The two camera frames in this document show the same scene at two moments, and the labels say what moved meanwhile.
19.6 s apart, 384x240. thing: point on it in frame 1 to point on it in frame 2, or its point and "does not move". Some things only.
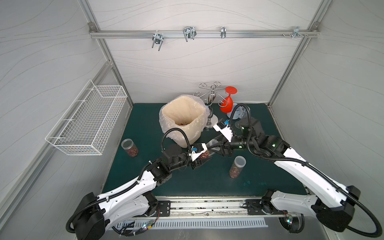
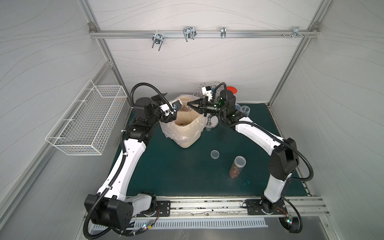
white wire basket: x=87 y=125 does not move
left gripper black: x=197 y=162 to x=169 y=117
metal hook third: x=223 y=32 does not move
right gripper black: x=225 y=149 to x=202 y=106
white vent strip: x=194 y=224 does not move
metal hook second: x=189 y=32 does not move
